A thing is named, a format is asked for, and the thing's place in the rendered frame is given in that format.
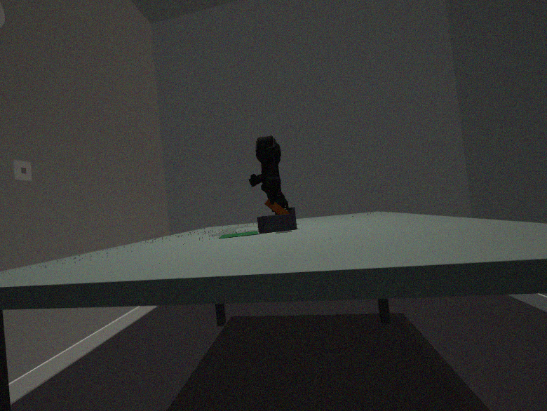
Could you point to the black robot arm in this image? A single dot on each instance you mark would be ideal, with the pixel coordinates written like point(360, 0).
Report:
point(268, 153)

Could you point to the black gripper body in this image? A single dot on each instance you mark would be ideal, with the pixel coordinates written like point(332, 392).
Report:
point(270, 177)

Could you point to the orange block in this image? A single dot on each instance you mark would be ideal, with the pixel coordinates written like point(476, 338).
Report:
point(276, 208)

